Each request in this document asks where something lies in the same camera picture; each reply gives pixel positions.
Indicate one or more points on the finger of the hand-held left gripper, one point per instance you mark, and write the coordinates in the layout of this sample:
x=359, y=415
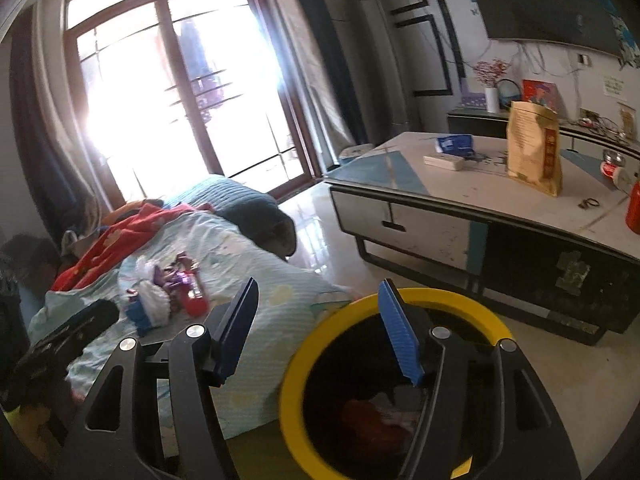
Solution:
x=82, y=321

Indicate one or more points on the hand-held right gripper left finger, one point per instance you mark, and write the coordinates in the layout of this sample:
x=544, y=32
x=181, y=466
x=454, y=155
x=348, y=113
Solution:
x=239, y=330

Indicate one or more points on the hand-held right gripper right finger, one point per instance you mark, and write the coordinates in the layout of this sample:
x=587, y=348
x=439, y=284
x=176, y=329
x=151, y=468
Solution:
x=400, y=335

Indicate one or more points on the black bin with yellow rim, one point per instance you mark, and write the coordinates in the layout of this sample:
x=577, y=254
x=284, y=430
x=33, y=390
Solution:
x=290, y=395

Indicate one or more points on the maroon snack wrapper blue band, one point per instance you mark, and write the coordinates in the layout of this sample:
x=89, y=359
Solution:
x=170, y=276

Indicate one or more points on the bright red wrapper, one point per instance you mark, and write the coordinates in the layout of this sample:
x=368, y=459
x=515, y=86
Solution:
x=196, y=302

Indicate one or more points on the light blue printed blanket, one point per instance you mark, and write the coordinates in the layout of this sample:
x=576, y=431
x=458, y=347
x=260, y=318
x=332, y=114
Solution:
x=260, y=270

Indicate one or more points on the dark cloth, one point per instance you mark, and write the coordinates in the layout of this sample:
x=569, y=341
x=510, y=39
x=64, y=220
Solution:
x=30, y=265

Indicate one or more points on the red crumpled wrapper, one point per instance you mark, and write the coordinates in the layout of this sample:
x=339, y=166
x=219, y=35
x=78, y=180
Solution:
x=372, y=420

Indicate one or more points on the red printed blanket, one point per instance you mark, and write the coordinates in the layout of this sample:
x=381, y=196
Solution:
x=125, y=240

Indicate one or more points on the dark grey pillow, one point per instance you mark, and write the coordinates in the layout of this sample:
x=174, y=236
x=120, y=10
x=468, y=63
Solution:
x=275, y=232

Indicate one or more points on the white table drawer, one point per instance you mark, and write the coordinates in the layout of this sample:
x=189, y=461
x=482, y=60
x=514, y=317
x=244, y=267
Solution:
x=430, y=232

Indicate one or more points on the teal quilted cushion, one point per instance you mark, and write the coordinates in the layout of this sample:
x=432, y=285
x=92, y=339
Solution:
x=230, y=195

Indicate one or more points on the flat box on bedside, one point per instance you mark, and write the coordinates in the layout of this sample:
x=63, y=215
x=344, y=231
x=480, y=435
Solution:
x=525, y=270

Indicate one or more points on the white flat box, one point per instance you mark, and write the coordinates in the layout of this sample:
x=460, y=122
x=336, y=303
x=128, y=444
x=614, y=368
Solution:
x=445, y=162

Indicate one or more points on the wooden framed glass door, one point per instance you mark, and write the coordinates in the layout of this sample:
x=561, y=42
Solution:
x=307, y=160

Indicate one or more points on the beige and navy curtain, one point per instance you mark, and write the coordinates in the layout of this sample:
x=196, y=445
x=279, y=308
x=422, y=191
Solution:
x=310, y=60
x=50, y=135

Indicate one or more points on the blue tissue pack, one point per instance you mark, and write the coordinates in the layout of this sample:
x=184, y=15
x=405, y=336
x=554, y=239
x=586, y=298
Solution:
x=455, y=144

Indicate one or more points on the gold paper bag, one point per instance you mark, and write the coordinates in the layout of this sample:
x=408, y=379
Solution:
x=532, y=155

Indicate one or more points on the dark television cabinet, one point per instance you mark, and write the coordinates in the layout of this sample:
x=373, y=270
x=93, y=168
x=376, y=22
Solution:
x=475, y=122

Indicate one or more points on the bunch of keys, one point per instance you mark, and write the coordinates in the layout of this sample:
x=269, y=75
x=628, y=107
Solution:
x=589, y=203

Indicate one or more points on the purple box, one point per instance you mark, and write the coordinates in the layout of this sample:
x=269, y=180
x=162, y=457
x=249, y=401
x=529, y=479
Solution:
x=472, y=101

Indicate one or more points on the white vase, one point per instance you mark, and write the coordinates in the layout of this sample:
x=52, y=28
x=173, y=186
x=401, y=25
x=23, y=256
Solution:
x=492, y=100

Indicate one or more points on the red bottle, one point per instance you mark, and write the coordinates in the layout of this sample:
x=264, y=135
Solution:
x=634, y=210

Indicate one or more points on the white standing air conditioner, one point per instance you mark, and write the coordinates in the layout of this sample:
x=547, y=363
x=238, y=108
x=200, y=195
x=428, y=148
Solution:
x=380, y=60

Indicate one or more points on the red picture card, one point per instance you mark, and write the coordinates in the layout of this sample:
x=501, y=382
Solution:
x=540, y=94

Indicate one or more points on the metal bowl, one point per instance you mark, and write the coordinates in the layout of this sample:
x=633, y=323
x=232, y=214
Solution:
x=615, y=156

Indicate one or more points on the wall television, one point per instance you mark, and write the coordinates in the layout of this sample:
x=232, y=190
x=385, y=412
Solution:
x=540, y=5

